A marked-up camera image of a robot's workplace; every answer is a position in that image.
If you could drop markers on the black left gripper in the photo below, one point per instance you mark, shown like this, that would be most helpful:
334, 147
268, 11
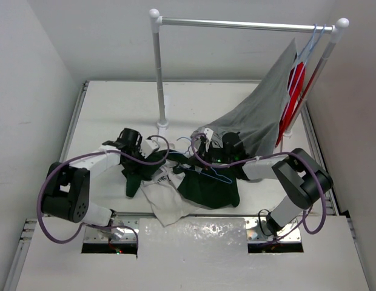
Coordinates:
129, 168

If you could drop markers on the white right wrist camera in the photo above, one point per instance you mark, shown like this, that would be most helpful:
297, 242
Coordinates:
208, 134

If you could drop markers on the light blue wire hanger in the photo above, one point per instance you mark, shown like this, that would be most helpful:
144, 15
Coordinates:
199, 171

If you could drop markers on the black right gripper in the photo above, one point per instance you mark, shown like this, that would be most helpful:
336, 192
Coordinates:
203, 153

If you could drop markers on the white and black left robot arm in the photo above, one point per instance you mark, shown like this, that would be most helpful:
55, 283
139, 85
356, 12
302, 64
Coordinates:
66, 192

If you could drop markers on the light blue hanger with grey shirt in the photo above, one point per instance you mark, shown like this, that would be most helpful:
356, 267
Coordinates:
302, 58

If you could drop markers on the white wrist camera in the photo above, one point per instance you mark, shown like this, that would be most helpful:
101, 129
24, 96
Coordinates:
148, 147
208, 134

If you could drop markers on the light blue hanger with red shirt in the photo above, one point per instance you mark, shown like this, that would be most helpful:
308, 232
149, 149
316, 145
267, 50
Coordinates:
297, 75

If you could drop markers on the white and green t-shirt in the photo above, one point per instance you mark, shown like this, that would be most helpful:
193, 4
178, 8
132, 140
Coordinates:
174, 193

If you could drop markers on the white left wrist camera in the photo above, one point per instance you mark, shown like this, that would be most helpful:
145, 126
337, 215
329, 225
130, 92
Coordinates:
148, 147

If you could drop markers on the white and silver clothes rack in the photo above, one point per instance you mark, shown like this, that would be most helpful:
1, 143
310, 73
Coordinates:
156, 21

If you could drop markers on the grey t-shirt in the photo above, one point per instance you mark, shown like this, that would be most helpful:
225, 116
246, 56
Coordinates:
251, 129

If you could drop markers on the red t-shirt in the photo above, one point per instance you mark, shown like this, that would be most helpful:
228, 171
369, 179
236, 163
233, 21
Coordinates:
289, 110

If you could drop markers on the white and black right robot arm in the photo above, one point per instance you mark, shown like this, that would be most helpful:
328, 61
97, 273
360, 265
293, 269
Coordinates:
304, 181

